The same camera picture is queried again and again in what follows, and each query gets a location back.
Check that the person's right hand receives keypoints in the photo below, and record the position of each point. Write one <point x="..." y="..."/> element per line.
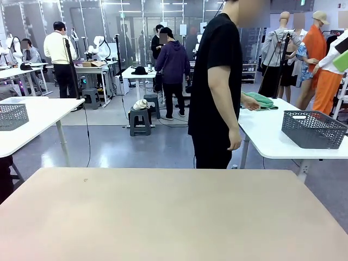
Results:
<point x="235" y="140"/>

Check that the person's left hand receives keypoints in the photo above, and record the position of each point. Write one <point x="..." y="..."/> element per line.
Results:
<point x="250" y="104"/>

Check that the green towel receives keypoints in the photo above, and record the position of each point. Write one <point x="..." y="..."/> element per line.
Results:
<point x="266" y="101"/>

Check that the grey perforated plastic basket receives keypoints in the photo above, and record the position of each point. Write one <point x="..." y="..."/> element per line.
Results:
<point x="13" y="117"/>
<point x="312" y="133"/>

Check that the person's right forearm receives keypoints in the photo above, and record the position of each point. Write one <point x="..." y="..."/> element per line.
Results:
<point x="225" y="111"/>

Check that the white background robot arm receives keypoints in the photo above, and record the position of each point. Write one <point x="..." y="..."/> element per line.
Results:
<point x="102" y="49"/>

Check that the small grey floor cup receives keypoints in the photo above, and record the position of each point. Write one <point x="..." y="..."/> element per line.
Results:
<point x="234" y="166"/>

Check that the white shoe shelf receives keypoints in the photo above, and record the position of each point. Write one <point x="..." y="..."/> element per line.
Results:
<point x="248" y="71"/>

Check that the person in black t-shirt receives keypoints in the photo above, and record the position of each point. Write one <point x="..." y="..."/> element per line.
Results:
<point x="204" y="108"/>

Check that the black tripod stand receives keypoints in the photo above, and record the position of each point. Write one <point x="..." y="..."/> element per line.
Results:
<point x="72" y="68"/>
<point x="284" y="51"/>

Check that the mannequin in grey shirt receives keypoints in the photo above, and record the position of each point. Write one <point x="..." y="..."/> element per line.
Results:
<point x="274" y="46"/>

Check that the figure in blue floral shirt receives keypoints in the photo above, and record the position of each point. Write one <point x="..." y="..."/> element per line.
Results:
<point x="301" y="51"/>

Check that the mannequin in white shirt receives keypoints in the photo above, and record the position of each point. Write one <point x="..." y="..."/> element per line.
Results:
<point x="326" y="87"/>

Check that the mannequin in orange jacket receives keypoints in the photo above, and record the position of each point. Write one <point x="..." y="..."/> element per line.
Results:
<point x="315" y="49"/>

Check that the person in purple hoodie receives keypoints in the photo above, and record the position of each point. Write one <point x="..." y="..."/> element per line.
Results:
<point x="174" y="62"/>

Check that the grey plastic stool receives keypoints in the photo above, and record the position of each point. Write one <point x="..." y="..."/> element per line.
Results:
<point x="152" y="98"/>
<point x="140" y="112"/>
<point x="91" y="92"/>

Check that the white rectangular panel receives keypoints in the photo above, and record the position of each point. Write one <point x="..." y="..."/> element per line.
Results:
<point x="183" y="30"/>

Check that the lime green bag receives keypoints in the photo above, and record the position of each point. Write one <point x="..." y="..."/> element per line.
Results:
<point x="341" y="62"/>

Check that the cream cloth bundle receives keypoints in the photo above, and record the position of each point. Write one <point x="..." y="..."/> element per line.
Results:
<point x="141" y="104"/>

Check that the black handbag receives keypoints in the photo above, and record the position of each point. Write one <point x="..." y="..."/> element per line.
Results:
<point x="343" y="44"/>

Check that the black-clad background person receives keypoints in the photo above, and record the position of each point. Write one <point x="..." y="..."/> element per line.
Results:
<point x="155" y="46"/>

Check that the black brimmed hat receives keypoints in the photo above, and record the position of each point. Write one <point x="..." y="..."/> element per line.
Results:
<point x="139" y="71"/>

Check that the white desk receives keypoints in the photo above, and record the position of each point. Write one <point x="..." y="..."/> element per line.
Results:
<point x="127" y="76"/>
<point x="16" y="71"/>

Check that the black pole stand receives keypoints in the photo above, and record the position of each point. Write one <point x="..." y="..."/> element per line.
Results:
<point x="118" y="59"/>

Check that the white metal workbench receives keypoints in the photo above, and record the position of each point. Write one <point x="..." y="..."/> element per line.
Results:
<point x="89" y="70"/>

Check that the open cardboard box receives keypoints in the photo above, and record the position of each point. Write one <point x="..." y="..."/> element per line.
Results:
<point x="92" y="64"/>

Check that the seated person in grey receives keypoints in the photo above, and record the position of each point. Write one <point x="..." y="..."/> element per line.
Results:
<point x="32" y="55"/>

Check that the black cap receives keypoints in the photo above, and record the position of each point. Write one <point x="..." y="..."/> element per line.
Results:
<point x="26" y="67"/>

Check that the black equipment stand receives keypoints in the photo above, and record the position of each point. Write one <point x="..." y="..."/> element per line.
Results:
<point x="5" y="176"/>

